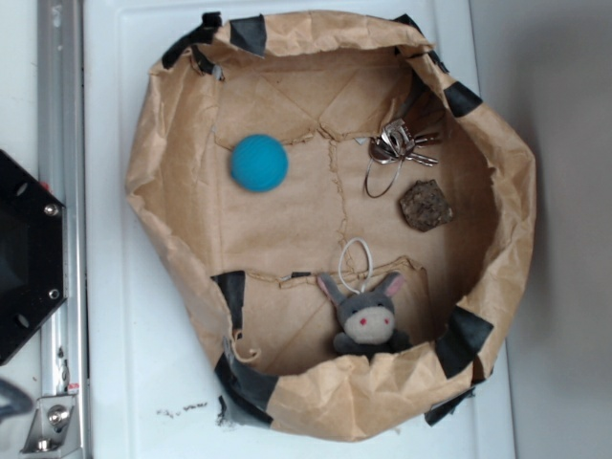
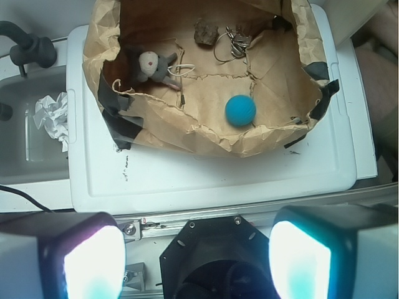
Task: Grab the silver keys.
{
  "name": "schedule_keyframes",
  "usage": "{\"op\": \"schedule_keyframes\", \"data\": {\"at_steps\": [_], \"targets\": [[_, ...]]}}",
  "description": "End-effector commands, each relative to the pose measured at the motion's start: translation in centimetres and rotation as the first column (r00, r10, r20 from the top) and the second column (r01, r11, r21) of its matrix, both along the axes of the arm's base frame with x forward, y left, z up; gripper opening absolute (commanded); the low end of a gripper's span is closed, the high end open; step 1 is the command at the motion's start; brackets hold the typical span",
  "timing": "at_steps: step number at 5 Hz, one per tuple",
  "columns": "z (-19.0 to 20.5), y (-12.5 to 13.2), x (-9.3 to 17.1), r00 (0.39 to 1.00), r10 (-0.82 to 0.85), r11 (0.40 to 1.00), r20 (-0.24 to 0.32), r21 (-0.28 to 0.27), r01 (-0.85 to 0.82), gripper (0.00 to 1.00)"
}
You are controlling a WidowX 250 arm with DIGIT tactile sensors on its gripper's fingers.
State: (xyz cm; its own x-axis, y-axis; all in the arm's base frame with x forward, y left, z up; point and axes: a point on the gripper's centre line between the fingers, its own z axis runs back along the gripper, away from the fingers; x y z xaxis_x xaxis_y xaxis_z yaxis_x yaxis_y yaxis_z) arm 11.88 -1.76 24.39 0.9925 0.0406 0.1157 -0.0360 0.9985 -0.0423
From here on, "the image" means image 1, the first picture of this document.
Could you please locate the silver key bunch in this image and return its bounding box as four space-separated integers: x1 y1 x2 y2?
363 119 441 199

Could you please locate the brown paper bag bin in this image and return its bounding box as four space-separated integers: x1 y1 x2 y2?
126 11 536 441

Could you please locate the blue ball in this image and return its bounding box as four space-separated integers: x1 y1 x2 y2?
230 134 289 192

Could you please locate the grey plush donkey toy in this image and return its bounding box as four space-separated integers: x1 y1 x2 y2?
316 237 413 357

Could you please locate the brown rough rock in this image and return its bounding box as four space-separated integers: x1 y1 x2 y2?
399 180 454 232

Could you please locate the white tray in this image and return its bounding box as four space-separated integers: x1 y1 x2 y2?
83 1 515 458

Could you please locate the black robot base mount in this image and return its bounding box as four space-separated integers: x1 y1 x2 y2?
1 152 66 365

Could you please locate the aluminium frame rail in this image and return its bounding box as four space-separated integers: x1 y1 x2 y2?
20 1 91 458

